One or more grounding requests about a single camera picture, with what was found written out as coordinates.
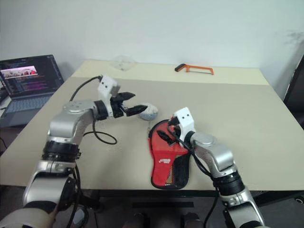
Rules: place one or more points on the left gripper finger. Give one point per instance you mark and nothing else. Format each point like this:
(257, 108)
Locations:
(127, 96)
(135, 110)

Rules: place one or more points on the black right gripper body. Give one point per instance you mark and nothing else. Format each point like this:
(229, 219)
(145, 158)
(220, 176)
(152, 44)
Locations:
(174, 133)

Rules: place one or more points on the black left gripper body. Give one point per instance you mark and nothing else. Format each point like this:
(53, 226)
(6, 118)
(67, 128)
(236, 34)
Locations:
(116, 108)

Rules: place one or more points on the red black paddle case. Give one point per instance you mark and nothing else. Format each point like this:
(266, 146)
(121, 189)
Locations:
(164, 164)

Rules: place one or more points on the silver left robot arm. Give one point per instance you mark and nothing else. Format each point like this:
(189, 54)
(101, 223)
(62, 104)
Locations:
(69, 123)

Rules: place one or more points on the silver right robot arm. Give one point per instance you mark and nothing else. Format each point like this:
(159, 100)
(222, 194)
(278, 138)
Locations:
(218, 152)

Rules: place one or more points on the grey round ball pouch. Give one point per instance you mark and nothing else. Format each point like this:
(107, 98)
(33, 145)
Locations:
(150, 113)

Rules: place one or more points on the clear plastic bag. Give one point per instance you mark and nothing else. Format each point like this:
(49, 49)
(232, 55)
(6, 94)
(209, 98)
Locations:
(123, 63)

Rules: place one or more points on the orange hacksaw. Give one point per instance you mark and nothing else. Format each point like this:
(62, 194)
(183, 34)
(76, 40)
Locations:
(202, 69)

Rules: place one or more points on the dark rounded shape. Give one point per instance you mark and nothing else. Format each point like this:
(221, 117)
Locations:
(192, 221)

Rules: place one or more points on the open grey laptop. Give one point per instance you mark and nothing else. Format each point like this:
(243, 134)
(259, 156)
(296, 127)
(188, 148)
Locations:
(28, 83)

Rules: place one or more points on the dark chair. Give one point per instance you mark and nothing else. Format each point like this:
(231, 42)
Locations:
(295, 95)

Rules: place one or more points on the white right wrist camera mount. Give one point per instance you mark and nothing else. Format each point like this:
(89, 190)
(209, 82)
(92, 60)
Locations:
(185, 118)

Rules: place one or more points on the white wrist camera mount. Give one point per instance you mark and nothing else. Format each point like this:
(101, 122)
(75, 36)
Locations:
(107, 85)
(185, 118)

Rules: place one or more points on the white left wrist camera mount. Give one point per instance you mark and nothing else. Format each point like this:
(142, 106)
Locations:
(107, 85)

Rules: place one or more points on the black table frame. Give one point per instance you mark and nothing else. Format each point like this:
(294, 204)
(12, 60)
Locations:
(154, 194)

